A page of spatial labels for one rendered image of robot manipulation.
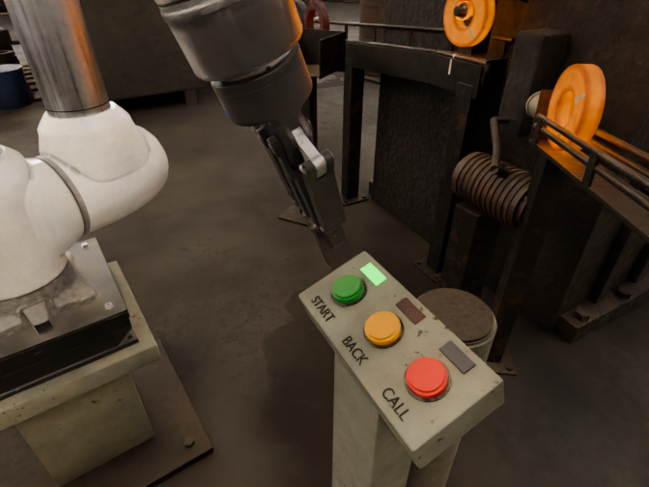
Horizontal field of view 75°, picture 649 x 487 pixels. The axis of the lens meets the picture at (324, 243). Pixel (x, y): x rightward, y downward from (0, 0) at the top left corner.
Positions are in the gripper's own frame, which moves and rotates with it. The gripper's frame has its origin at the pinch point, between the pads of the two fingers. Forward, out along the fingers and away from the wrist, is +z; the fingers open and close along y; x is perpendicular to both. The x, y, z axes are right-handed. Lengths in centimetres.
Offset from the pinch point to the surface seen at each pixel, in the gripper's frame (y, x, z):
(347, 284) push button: 0.4, 0.3, 8.1
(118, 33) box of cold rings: 295, -1, 16
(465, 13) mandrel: 59, -73, 13
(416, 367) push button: -13.5, 0.8, 8.2
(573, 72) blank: 16, -58, 13
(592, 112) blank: 8, -53, 16
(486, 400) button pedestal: -19.1, -2.6, 10.5
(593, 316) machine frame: 8, -66, 90
